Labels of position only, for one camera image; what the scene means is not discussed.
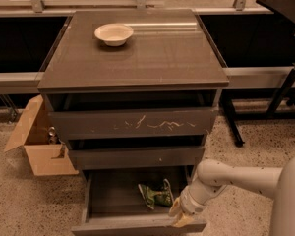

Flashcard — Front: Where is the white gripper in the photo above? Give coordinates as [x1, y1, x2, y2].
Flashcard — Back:
[168, 186, 207, 228]

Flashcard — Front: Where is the grey drawer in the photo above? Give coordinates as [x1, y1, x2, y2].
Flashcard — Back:
[72, 166, 206, 236]
[47, 90, 217, 140]
[69, 135, 207, 170]

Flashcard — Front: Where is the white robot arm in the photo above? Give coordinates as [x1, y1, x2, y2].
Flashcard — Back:
[169, 157, 295, 236]

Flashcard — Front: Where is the dark grey drawer cabinet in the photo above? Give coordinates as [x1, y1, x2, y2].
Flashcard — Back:
[37, 9, 230, 182]

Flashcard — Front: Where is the green snack bag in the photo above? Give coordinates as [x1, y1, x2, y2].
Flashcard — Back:
[138, 179, 174, 209]

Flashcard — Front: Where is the open cardboard box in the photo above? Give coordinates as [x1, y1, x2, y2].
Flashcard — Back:
[5, 95, 78, 176]

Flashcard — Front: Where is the metal can in box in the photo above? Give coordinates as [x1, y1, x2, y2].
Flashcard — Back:
[48, 127, 57, 137]

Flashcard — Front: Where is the white bowl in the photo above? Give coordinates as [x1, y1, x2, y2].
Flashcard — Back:
[94, 24, 134, 47]

